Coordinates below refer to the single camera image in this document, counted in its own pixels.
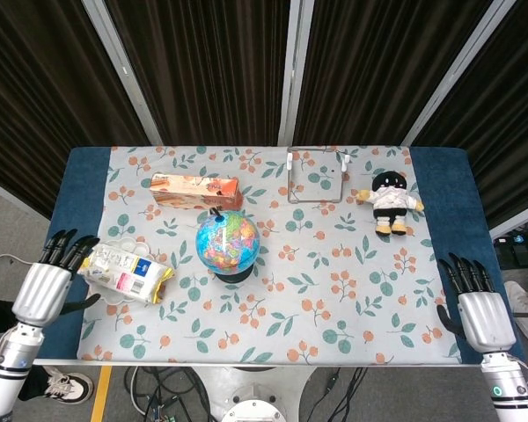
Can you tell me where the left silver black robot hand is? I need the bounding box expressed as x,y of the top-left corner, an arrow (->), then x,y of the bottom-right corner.
11,229 -> 103,328

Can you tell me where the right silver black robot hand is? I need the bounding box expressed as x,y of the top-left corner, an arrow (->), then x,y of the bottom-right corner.
435,251 -> 517,353

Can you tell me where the small colourful desk globe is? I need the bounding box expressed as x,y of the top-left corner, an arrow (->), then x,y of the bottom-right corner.
195,208 -> 261,283

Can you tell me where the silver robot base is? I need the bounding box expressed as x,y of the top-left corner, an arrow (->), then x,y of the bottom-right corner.
188,365 -> 318,422

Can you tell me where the white shoe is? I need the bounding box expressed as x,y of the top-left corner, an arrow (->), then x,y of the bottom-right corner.
503,280 -> 528,347

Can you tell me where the white crinkled snack bag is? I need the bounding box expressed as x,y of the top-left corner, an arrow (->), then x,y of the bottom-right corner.
77,243 -> 176,306

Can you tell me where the blue table mat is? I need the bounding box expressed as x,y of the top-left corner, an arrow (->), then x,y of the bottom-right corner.
33,146 -> 525,365

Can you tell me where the white black sneaker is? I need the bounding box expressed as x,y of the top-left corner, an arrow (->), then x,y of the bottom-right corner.
18,367 -> 95,404

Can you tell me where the white flower-shaped plate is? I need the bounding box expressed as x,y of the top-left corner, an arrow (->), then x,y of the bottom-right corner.
84,236 -> 170,305

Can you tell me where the black white plush doll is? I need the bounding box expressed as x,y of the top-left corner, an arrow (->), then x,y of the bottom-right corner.
356,171 -> 425,238

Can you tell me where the floral patterned tablecloth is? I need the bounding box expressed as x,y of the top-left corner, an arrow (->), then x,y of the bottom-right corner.
76,145 -> 464,366

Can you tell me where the orange snack carton box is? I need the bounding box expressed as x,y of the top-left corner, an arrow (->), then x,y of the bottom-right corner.
148,172 -> 245,211

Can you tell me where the dark brown curtain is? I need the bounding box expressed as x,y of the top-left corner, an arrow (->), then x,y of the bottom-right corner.
0,0 -> 528,229

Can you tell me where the black cable bundle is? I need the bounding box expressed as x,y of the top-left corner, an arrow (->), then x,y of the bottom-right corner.
123,366 -> 212,422

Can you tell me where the metal wire stand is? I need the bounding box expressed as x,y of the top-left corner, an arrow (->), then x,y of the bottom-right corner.
286,147 -> 351,205

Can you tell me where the grey metal frame post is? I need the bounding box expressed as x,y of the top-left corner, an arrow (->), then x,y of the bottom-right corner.
401,0 -> 511,146
277,0 -> 315,147
80,0 -> 164,146

